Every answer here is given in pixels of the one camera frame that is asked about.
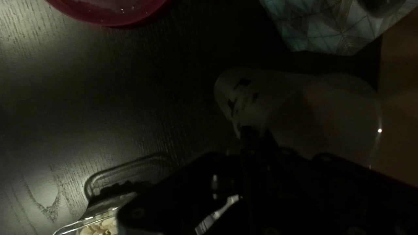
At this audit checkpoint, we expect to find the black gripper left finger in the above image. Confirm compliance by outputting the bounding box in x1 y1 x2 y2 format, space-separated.
116 125 273 235

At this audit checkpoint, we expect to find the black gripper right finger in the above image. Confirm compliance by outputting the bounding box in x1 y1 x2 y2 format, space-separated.
270 147 418 235

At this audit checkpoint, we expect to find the grey plastic cup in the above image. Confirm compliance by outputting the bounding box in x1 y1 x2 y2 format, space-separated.
212 67 385 173

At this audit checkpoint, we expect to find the rectangular clear container with grains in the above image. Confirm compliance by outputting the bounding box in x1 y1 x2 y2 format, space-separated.
52 152 176 235

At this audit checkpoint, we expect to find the purple plate with pills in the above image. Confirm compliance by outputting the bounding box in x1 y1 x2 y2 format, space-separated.
44 0 172 29

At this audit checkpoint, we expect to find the black striped gripper cable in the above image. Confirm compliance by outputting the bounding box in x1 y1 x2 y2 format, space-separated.
192 194 242 235

